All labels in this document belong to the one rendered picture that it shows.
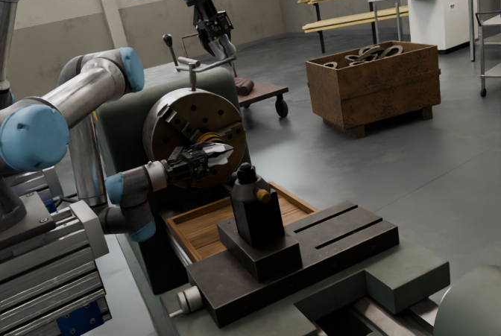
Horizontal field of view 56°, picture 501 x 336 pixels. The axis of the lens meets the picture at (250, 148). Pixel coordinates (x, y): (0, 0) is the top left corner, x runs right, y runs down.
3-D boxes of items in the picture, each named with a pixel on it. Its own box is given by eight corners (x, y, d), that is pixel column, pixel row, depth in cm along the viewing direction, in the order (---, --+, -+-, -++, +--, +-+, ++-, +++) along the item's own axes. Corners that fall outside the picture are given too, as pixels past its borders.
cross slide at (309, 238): (189, 283, 104) (185, 266, 102) (350, 215, 118) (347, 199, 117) (219, 329, 88) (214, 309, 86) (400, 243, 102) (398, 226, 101)
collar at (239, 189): (225, 194, 97) (222, 180, 96) (259, 181, 100) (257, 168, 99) (241, 206, 90) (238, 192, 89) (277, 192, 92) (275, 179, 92)
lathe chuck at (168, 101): (148, 189, 154) (140, 92, 146) (237, 174, 167) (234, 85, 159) (155, 197, 146) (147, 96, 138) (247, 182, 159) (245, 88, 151)
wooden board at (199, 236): (169, 231, 143) (165, 219, 142) (273, 191, 155) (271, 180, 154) (201, 276, 116) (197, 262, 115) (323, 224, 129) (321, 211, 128)
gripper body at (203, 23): (212, 44, 126) (191, 1, 121) (202, 43, 133) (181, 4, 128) (236, 30, 127) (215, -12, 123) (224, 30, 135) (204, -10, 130)
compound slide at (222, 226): (220, 241, 109) (215, 222, 108) (259, 226, 113) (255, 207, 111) (259, 283, 91) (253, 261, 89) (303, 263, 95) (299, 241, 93)
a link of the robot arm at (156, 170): (148, 187, 131) (141, 159, 128) (165, 181, 132) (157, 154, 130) (155, 195, 124) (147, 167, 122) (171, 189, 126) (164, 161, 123)
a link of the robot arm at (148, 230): (126, 231, 135) (115, 196, 131) (162, 228, 132) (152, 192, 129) (113, 246, 128) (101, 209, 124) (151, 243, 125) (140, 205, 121)
